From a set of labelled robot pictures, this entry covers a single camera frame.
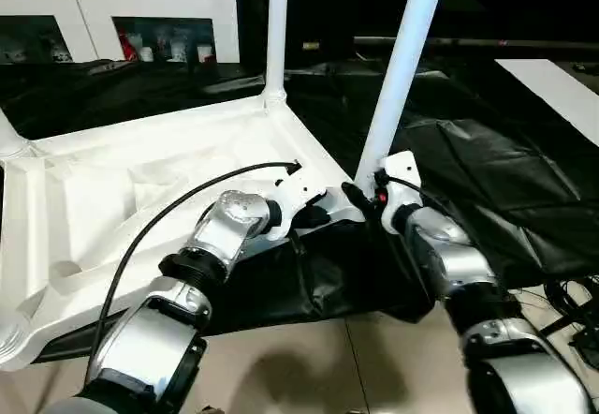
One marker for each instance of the white plastic table leg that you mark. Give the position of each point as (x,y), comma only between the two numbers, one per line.
(398,81)
(276,34)
(9,344)
(7,142)

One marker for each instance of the white plastic table top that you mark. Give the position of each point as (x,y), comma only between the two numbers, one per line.
(140,152)

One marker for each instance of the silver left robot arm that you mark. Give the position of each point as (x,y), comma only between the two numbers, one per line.
(234,217)

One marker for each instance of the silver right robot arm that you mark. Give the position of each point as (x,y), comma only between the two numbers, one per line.
(449,255)

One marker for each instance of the black mat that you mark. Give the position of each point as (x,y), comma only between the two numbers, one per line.
(491,152)

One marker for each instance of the small tan label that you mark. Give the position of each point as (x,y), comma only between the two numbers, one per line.
(311,45)

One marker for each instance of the dark metal rod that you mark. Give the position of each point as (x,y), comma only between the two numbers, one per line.
(468,41)

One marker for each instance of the white flat panel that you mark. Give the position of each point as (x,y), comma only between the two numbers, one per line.
(552,91)

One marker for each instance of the white textured jar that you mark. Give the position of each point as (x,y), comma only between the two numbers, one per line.
(179,49)

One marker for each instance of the black stand rod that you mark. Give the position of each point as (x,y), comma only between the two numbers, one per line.
(561,323)

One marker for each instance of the white cup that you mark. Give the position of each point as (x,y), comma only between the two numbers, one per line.
(147,54)

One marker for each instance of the red bottle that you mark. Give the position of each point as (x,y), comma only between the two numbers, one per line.
(125,48)

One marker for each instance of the black device with white label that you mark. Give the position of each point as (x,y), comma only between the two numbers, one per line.
(587,346)

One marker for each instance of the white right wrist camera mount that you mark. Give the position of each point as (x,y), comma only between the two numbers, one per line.
(402,170)

